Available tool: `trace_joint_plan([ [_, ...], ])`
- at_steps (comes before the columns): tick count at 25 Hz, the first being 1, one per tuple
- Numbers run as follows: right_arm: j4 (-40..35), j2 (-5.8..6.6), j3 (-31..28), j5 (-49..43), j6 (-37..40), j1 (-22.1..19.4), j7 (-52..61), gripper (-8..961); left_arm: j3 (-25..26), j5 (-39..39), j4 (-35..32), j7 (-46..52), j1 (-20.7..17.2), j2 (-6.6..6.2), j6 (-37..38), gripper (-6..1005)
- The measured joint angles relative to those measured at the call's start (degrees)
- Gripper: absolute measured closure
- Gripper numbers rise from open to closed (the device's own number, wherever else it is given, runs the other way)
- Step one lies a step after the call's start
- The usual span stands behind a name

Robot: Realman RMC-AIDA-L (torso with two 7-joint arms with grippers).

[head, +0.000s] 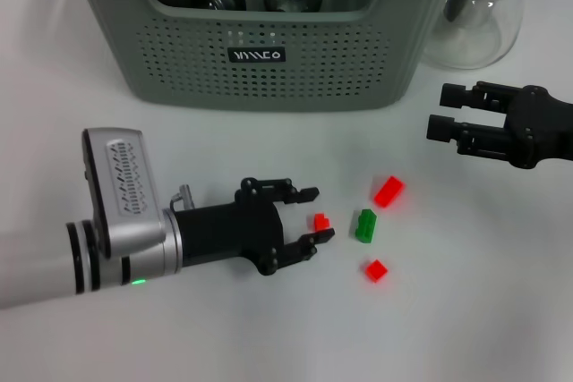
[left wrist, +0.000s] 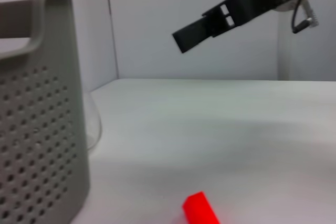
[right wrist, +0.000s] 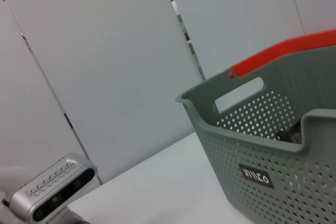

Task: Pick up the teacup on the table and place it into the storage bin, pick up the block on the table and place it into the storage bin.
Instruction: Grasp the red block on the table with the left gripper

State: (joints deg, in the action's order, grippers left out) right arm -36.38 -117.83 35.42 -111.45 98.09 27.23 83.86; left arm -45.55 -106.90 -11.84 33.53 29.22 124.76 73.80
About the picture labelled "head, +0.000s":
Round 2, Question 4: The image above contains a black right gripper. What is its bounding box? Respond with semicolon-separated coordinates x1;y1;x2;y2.
426;80;573;172

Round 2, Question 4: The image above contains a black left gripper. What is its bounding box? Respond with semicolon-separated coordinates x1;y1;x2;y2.
174;177;337;277

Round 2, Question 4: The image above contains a bright red square brick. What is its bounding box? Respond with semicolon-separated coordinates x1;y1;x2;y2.
364;259;389;284

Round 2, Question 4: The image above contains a grey-green perforated storage bin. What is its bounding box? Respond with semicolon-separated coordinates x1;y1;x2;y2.
66;0;471;114

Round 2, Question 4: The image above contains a green toy brick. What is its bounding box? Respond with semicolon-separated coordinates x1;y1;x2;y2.
354;208;378;244

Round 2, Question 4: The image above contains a glass carafe black lid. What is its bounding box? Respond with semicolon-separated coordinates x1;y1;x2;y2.
423;0;532;71

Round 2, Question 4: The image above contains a bright red rectangular brick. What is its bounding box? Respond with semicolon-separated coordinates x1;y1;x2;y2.
373;174;406;209

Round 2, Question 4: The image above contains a silver elbow cable connector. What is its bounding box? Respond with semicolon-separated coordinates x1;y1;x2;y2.
169;183;199;212

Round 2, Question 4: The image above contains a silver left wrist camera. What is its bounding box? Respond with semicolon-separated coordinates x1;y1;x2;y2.
81;127;166;260

